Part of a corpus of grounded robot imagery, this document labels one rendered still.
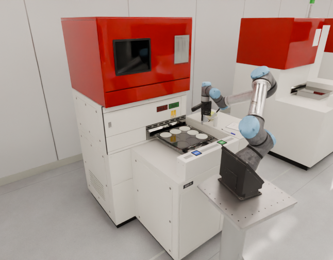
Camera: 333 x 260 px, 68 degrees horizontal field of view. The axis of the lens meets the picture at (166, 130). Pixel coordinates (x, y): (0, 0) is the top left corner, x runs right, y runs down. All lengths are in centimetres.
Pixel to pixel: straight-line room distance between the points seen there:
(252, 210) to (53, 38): 268
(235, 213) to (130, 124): 105
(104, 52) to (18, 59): 158
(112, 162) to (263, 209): 117
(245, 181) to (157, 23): 123
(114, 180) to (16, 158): 162
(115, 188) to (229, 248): 101
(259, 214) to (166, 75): 121
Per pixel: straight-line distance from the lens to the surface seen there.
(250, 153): 151
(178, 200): 172
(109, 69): 175
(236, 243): 187
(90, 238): 251
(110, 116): 189
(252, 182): 154
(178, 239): 198
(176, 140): 200
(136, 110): 199
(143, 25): 186
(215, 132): 211
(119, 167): 211
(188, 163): 162
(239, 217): 146
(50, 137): 343
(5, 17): 313
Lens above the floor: 180
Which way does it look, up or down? 24 degrees down
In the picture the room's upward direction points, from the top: straight up
